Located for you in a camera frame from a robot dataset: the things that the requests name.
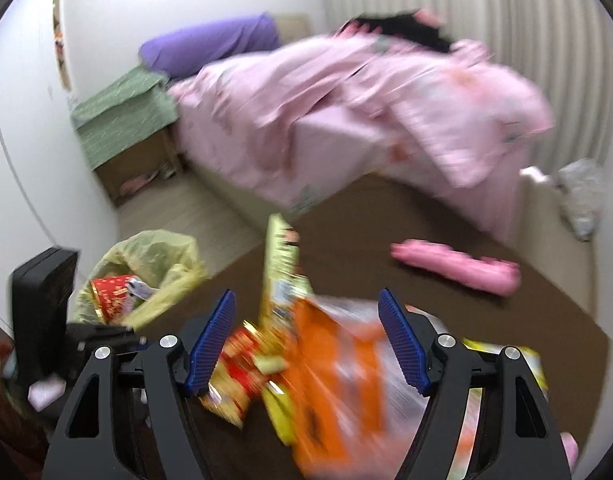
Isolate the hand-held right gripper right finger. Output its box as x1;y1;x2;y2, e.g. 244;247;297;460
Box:
377;288;573;480

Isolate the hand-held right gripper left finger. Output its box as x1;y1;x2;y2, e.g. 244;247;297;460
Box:
40;289;237;480

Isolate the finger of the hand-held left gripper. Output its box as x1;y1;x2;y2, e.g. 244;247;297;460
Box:
79;324;148;353

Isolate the orange and white snack bag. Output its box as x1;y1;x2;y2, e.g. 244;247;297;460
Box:
286;296;430;473

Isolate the yellow plastic trash bag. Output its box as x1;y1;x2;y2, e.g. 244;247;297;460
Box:
75;230;208;332

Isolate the yellow-green snack packet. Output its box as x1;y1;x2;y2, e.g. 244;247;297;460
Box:
260;213;312;323

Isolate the red and gold snack packet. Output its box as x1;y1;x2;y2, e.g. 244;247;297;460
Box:
200;321;290;430

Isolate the red packet with gold print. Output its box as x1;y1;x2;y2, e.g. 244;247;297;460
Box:
90;275;138;324

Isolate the pink caterpillar toy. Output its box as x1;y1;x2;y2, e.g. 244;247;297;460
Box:
391;240;521;295

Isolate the yellow and white wrapper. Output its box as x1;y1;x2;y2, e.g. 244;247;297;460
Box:
449;337;548;480

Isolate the pink slipper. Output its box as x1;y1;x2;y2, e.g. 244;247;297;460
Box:
117;174;154;197

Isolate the cardboard box nightstand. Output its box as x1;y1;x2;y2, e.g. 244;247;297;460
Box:
94;127;184;207

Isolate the pink duvet on bed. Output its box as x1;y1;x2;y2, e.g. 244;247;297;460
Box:
170;77;530;247

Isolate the green patterned cloth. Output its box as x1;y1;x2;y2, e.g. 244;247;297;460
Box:
70;67;181;171

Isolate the clear crumpled plastic bag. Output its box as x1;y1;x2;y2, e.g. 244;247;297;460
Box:
557;158;605;242

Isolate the pink floral duvet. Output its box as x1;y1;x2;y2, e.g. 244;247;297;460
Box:
192;30;556;189

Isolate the purple pillow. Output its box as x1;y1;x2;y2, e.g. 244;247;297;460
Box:
139;15;282;80

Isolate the black garment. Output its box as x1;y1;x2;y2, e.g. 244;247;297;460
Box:
347;9;455;55

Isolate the beige headboard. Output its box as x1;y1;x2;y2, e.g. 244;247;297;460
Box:
275;13;313;43

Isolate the white pleated curtain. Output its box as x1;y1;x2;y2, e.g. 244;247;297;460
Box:
321;0;613;181

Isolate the wall poster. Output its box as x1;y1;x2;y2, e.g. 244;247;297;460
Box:
51;0;74;92

